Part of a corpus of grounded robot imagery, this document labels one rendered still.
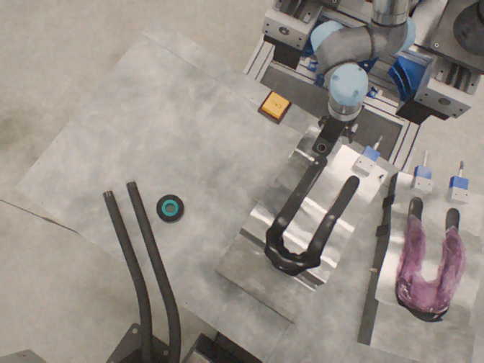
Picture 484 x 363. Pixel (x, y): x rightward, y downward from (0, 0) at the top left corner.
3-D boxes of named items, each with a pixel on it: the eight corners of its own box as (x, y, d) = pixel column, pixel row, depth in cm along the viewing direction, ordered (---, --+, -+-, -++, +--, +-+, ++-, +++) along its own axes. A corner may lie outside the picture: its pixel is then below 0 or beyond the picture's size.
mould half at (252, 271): (305, 135, 143) (314, 118, 130) (377, 180, 140) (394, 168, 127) (214, 270, 132) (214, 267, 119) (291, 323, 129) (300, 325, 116)
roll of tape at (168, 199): (186, 198, 137) (185, 196, 134) (182, 225, 135) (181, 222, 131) (159, 195, 137) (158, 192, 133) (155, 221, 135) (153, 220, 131)
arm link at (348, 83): (361, 53, 95) (375, 90, 93) (355, 76, 105) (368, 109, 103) (324, 66, 96) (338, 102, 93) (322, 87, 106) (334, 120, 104)
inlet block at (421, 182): (415, 151, 140) (422, 145, 135) (431, 155, 140) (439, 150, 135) (406, 191, 137) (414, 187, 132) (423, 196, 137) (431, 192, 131)
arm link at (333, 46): (350, 32, 108) (366, 73, 105) (305, 42, 107) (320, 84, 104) (360, 11, 100) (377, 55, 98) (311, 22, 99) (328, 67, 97)
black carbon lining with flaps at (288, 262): (315, 153, 135) (323, 142, 125) (364, 183, 133) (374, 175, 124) (251, 253, 127) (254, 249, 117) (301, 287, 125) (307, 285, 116)
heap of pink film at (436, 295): (402, 212, 132) (414, 206, 124) (464, 229, 131) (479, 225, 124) (384, 301, 125) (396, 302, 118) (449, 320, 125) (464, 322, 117)
